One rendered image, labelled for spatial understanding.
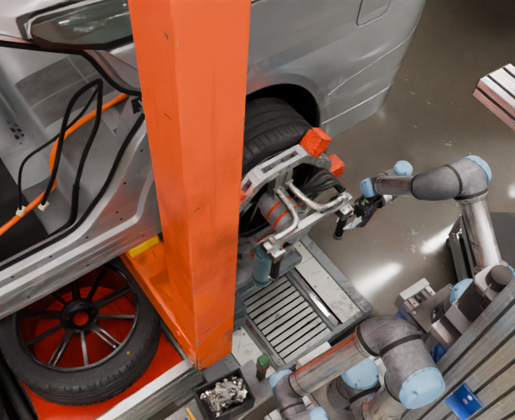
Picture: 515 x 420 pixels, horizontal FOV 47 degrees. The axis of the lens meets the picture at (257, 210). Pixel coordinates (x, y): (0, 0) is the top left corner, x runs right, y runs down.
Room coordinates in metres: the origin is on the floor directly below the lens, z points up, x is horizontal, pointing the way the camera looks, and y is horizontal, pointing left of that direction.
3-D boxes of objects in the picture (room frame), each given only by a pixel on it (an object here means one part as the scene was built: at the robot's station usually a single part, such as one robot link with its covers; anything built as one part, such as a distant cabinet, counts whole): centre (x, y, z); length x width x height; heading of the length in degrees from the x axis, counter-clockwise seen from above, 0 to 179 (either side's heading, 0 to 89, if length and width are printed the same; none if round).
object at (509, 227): (1.64, -1.27, 0.17); 0.43 x 0.36 x 0.34; 5
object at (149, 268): (1.12, 0.38, 0.69); 0.52 x 0.17 x 0.35; 41
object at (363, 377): (0.64, -0.38, 0.98); 0.13 x 0.12 x 0.14; 24
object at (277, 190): (1.23, -0.07, 1.03); 0.19 x 0.18 x 0.11; 41
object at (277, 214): (1.34, -0.11, 0.85); 0.21 x 0.14 x 0.14; 41
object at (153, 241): (1.25, 0.49, 0.71); 0.14 x 0.14 x 0.05; 41
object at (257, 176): (1.39, -0.06, 0.85); 0.54 x 0.07 x 0.54; 131
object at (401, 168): (1.51, -0.56, 0.95); 0.11 x 0.08 x 0.11; 121
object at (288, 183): (1.36, -0.22, 1.03); 0.19 x 0.18 x 0.11; 41
